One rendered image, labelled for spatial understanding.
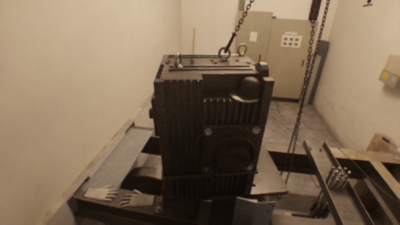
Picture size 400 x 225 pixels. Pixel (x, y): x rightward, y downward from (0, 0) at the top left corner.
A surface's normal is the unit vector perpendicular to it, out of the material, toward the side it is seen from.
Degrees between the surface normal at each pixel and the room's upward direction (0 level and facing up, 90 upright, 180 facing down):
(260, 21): 90
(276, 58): 90
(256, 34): 90
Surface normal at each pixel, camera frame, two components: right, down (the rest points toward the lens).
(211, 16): -0.17, 0.45
